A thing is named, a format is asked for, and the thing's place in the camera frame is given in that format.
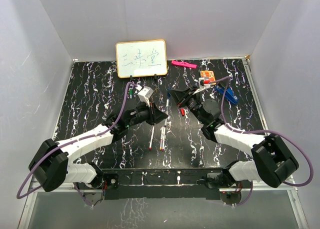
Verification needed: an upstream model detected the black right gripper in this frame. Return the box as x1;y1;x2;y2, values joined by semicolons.
169;86;206;125

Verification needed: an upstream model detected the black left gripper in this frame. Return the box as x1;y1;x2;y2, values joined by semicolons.
126;99;168;128

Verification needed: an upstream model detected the green whiteboard pen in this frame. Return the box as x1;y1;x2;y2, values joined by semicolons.
129;89;133;99

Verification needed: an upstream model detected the blue whiteboard pen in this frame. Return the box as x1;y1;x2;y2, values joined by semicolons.
164;93;170;127

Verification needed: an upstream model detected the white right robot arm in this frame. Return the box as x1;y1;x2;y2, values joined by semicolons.
168;87;299;188

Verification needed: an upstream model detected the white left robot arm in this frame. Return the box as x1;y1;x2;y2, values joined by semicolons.
28;102;168;192

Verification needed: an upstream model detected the yellow whiteboard pen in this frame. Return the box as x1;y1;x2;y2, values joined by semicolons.
159;126;165;151

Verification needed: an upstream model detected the purple whiteboard pen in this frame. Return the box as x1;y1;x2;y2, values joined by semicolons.
161;126;166;152

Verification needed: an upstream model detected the red pen cap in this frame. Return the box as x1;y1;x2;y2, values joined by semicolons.
180;108;185;117

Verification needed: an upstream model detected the red whiteboard pen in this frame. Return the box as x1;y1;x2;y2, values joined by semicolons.
149;125;155;151

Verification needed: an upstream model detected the small yellow-framed whiteboard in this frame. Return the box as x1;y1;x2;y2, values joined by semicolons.
115;39;168;79

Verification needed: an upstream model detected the blue stapler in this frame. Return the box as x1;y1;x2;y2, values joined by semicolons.
215;85;238;105

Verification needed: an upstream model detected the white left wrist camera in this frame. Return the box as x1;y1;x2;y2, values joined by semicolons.
137;86;154;107

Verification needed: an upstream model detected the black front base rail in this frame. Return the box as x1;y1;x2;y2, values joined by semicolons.
74;167;253;201

